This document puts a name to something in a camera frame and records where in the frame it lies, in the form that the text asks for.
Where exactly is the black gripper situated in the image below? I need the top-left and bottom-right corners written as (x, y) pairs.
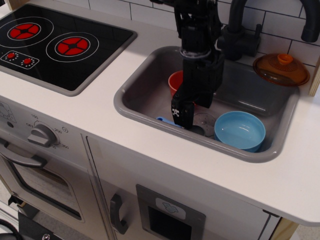
top-left (171, 50), bottom-right (225, 129)

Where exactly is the blue handled grey spoon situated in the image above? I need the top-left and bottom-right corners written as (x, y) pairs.
top-left (156, 116), bottom-right (206, 137)

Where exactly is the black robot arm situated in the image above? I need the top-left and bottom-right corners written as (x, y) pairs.
top-left (156, 0), bottom-right (225, 129)

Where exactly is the grey plastic sink basin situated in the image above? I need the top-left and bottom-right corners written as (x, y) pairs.
top-left (114, 46), bottom-right (300, 163)

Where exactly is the light blue plastic bowl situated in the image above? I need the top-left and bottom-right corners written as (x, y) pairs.
top-left (214, 111), bottom-right (266, 153)

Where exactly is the orange plastic cup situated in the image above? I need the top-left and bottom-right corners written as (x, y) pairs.
top-left (168, 70), bottom-right (196, 110)

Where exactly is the dark grey toy faucet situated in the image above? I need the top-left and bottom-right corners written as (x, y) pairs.
top-left (217, 0), bottom-right (320, 61)

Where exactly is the orange transparent pot lid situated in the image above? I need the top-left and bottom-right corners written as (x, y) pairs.
top-left (253, 53), bottom-right (310, 86)

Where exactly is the grey dispenser panel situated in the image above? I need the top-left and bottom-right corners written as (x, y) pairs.
top-left (136, 184), bottom-right (206, 240)

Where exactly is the black toy stove top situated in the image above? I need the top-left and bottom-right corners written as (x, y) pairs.
top-left (0, 4), bottom-right (137, 97)

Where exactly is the grey oven dial knob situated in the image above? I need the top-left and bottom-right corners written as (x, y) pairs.
top-left (27, 124), bottom-right (57, 148)

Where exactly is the white oven door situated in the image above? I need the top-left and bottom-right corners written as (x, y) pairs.
top-left (0, 139), bottom-right (101, 240)

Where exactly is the grey cabinet door handle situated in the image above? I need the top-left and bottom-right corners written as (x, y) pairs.
top-left (109, 194), bottom-right (129, 235)

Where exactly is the grey oven door handle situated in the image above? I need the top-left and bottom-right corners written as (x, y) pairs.
top-left (0, 138), bottom-right (47, 169)

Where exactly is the black cable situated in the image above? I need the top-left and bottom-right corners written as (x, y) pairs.
top-left (0, 219), bottom-right (28, 240)

